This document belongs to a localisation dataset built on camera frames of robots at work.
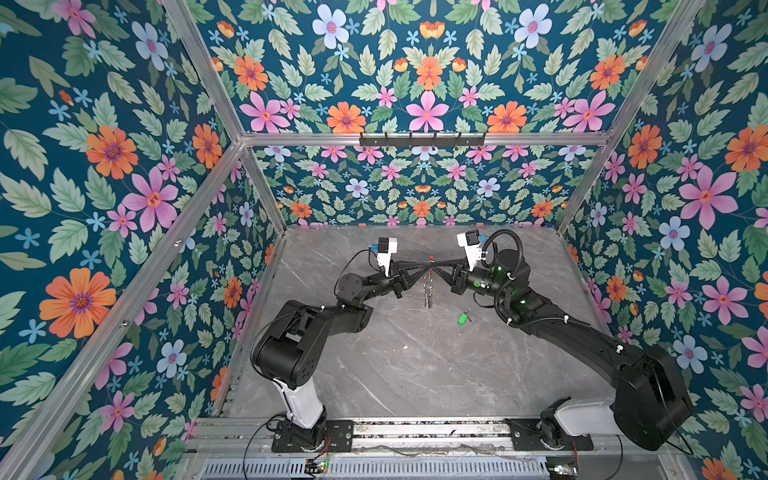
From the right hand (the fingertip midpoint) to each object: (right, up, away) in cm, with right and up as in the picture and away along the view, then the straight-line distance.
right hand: (432, 265), depth 72 cm
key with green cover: (+12, -18, +23) cm, 32 cm away
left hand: (0, -1, -2) cm, 2 cm away
